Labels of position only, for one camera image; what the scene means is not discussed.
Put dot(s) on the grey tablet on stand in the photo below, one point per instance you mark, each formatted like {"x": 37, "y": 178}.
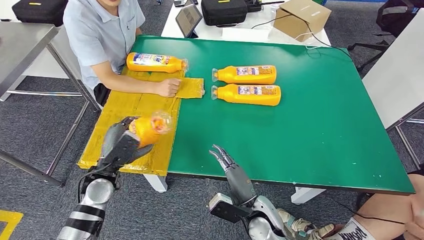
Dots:
{"x": 188, "y": 18}

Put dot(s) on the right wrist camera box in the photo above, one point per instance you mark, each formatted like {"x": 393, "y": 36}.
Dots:
{"x": 220, "y": 203}

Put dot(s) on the seated person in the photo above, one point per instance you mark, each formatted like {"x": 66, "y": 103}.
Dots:
{"x": 96, "y": 33}

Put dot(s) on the black case with yellow label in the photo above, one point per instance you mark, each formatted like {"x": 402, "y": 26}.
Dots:
{"x": 225, "y": 12}
{"x": 39, "y": 11}

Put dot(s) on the white table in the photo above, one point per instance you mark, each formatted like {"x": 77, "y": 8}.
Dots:
{"x": 212, "y": 31}
{"x": 49, "y": 54}

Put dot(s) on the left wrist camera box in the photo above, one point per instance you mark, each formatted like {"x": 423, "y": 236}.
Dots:
{"x": 124, "y": 149}

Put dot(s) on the pale grey table steel legs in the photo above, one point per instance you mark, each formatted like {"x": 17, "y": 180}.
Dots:
{"x": 394, "y": 74}

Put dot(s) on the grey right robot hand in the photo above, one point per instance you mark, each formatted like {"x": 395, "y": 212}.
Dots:
{"x": 240, "y": 184}

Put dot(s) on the orange detergent bottle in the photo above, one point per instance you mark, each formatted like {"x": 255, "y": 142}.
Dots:
{"x": 232, "y": 95}
{"x": 145, "y": 132}
{"x": 132, "y": 64}
{"x": 232, "y": 76}

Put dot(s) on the person's right hand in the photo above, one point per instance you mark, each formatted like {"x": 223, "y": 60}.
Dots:
{"x": 167, "y": 87}

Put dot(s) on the person's bare leg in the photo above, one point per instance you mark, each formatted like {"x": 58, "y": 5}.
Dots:
{"x": 384, "y": 207}

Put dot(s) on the grey sneaker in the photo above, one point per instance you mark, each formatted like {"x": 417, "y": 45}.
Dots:
{"x": 304, "y": 228}

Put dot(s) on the black office chair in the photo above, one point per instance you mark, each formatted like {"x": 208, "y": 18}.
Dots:
{"x": 394, "y": 18}

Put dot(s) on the black handheld radio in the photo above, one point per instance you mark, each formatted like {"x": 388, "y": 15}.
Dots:
{"x": 253, "y": 5}

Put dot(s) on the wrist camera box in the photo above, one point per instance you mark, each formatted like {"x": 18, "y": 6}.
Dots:
{"x": 124, "y": 149}
{"x": 220, "y": 203}

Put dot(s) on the white table leg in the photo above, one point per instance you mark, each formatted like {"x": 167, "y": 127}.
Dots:
{"x": 157, "y": 184}
{"x": 306, "y": 196}

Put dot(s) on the brown cardboard box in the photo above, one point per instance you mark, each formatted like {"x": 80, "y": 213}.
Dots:
{"x": 298, "y": 21}

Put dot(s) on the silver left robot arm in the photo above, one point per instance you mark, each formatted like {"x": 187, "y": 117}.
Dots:
{"x": 96, "y": 195}

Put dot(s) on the yellow taped cardboard mat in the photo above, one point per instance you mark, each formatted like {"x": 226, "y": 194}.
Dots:
{"x": 132, "y": 106}

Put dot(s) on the person's right forearm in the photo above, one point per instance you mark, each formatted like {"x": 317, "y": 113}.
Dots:
{"x": 122, "y": 81}

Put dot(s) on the white printed sock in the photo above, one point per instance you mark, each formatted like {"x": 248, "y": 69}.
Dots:
{"x": 354, "y": 232}

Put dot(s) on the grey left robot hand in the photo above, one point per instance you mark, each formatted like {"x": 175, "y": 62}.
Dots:
{"x": 112, "y": 136}

